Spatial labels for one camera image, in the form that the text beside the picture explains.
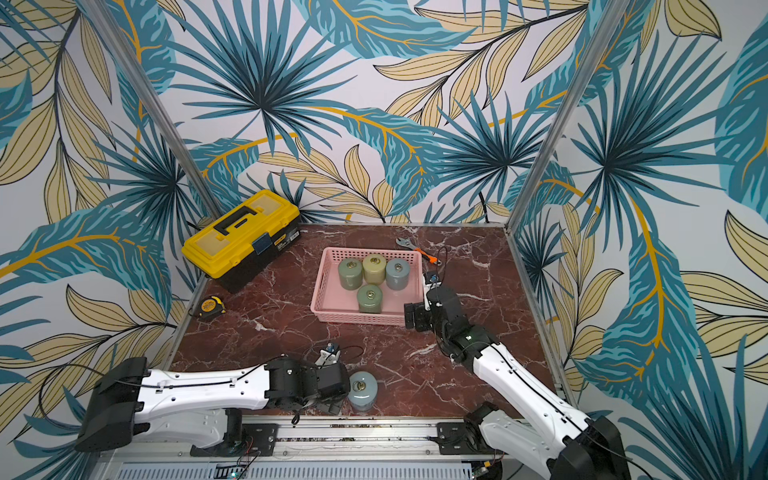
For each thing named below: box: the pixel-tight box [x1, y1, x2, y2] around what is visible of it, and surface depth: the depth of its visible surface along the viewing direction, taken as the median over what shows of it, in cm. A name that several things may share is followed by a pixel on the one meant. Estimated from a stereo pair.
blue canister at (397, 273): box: [385, 258, 410, 291], surface depth 99 cm
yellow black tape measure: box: [199, 296, 226, 319], surface depth 95 cm
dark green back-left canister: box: [338, 258, 363, 291], surface depth 100 cm
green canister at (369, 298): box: [357, 284, 383, 314], surface depth 92 cm
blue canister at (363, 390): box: [348, 371, 378, 411], surface depth 75 cm
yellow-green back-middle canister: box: [362, 254, 387, 285], surface depth 100 cm
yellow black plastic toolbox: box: [182, 190, 301, 294], surface depth 96 cm
